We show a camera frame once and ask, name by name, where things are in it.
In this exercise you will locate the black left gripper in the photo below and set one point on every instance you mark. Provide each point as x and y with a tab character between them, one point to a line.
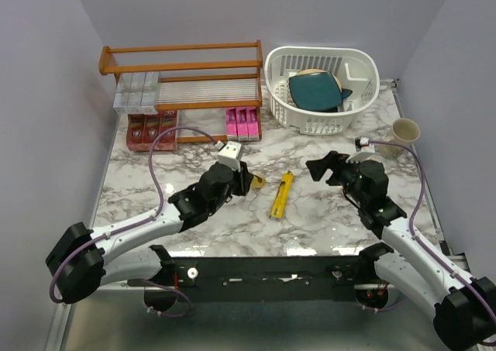
243	178

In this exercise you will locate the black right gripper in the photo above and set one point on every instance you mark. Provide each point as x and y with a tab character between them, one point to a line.
318	167

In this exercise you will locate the yellow toothpaste box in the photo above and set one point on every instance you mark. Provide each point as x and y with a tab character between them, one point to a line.
257	182
277	211

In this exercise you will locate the large pink toothpaste box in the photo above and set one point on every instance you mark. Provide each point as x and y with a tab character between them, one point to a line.
231	124

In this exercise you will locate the red 3D toothpaste box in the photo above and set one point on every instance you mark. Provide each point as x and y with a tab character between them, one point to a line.
151	130
168	142
134	134

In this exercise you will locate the silver toothpaste box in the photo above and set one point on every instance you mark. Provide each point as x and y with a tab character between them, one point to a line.
150	92
122	93
135	92

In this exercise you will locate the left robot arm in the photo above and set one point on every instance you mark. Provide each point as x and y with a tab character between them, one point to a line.
84	259

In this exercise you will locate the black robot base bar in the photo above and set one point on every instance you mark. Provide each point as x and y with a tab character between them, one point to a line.
265	279

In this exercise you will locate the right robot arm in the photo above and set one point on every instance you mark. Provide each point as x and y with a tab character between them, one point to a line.
461	307

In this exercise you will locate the orange wooden three-tier shelf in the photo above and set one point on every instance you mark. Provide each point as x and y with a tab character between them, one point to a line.
198	81

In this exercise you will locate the teal square plate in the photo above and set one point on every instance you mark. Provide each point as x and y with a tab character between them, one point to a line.
316	91

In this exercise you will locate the beige ceramic mug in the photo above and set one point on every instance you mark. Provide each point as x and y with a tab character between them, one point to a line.
402	131

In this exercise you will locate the white plastic basket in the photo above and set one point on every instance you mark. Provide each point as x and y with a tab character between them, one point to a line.
355	72

